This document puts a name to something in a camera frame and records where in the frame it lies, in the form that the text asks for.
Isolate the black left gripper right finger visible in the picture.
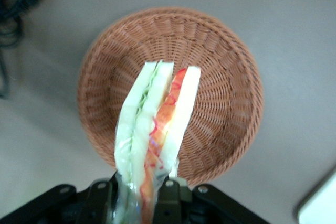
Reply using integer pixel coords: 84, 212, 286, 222
153, 177, 194, 224

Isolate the triangle sandwich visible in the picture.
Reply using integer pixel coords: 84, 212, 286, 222
114, 60, 202, 224

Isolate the beige plastic tray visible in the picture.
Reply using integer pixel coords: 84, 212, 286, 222
293, 165, 336, 224

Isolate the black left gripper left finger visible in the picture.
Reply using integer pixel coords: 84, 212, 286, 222
77, 172, 120, 224

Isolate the brown round wicker basket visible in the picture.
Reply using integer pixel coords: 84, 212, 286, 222
76, 6, 265, 188

